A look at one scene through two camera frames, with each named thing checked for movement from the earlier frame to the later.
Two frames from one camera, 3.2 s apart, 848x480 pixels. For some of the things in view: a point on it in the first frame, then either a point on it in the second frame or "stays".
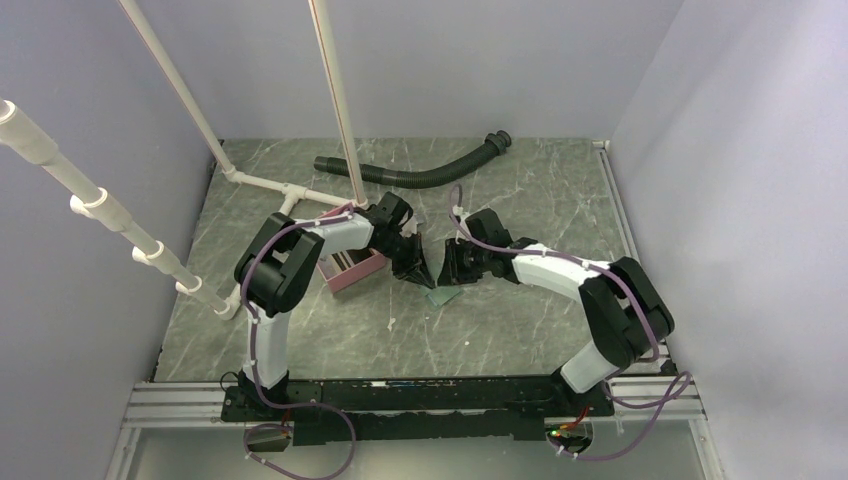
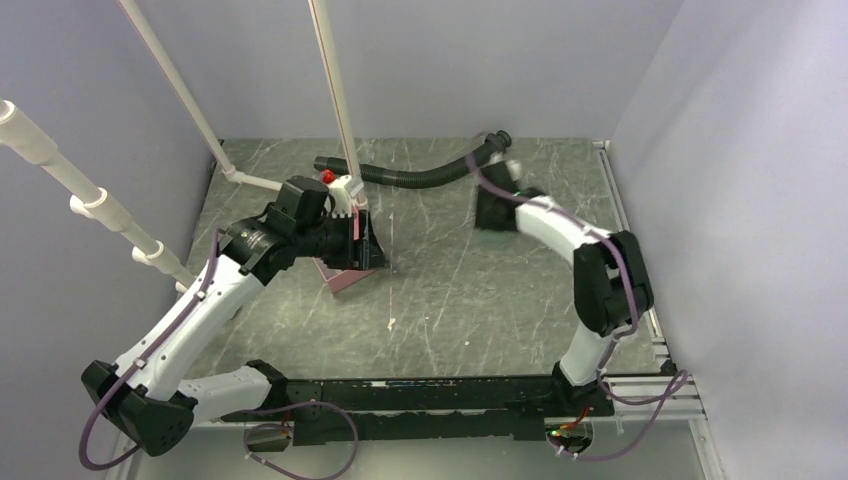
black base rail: (417, 410) stays
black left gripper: (414, 270) -> (364, 253)
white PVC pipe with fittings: (31, 143) stays
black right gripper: (452, 272) -> (482, 217)
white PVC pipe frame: (291, 193) stays
